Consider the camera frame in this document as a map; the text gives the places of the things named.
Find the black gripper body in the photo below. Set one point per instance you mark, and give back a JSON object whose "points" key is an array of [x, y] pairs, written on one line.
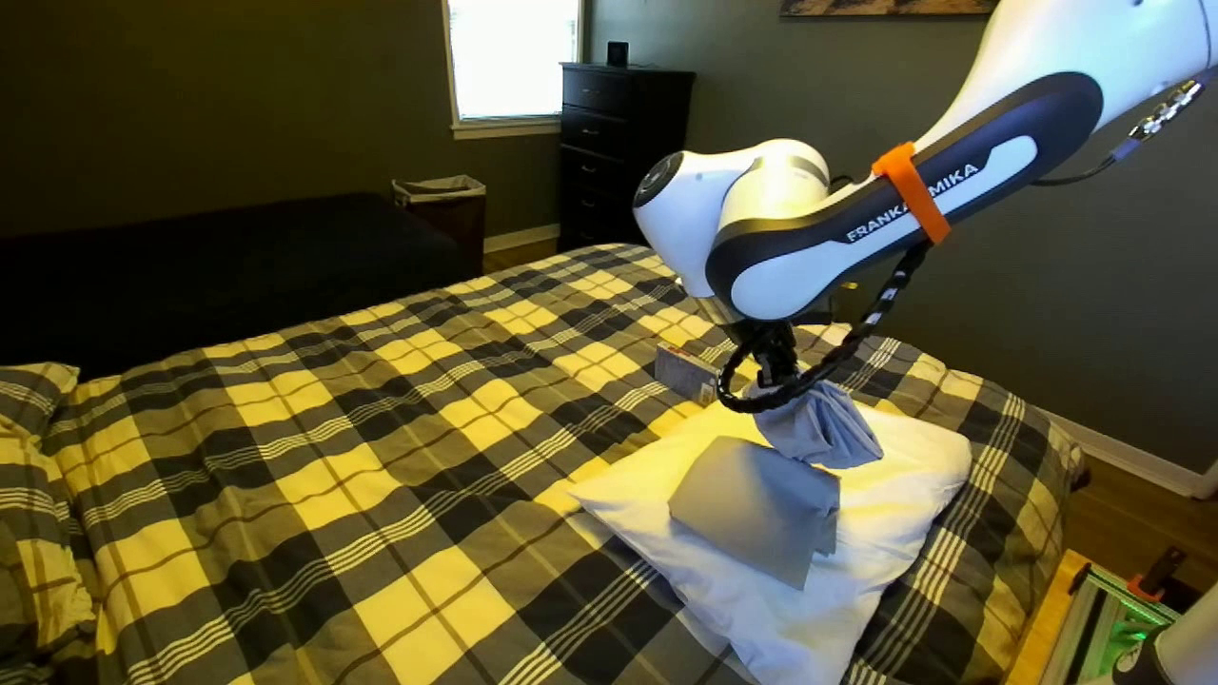
{"points": [[769, 350]]}

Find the black dresser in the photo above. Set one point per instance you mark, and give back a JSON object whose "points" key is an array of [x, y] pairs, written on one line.
{"points": [[620, 153]]}

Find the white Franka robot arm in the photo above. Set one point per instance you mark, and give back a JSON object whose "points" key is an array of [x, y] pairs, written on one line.
{"points": [[785, 216]]}

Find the plaid checkered bed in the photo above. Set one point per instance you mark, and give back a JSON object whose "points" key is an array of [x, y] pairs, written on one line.
{"points": [[383, 443]]}

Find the teal wooden cart top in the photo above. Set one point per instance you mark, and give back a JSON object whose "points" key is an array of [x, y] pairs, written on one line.
{"points": [[1091, 622]]}

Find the wall picture frame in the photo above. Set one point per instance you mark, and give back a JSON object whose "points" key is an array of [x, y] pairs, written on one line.
{"points": [[889, 4]]}

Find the black couch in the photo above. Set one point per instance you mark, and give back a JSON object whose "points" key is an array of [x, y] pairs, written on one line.
{"points": [[190, 280]]}

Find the grey sheet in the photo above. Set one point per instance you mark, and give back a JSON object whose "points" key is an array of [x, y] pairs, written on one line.
{"points": [[825, 424], [754, 507]]}

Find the white pillow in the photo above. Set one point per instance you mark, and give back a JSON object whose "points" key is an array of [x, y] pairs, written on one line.
{"points": [[763, 630]]}

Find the large plaid pillow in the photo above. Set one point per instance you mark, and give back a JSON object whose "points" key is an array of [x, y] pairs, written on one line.
{"points": [[33, 533]]}

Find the bright window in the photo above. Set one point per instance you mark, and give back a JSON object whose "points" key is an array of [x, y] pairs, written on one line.
{"points": [[514, 60]]}

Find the small dark dresser item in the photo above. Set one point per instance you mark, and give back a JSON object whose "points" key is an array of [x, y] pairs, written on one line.
{"points": [[617, 53]]}

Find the dark trash bin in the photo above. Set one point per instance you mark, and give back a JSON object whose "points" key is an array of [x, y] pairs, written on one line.
{"points": [[438, 212]]}

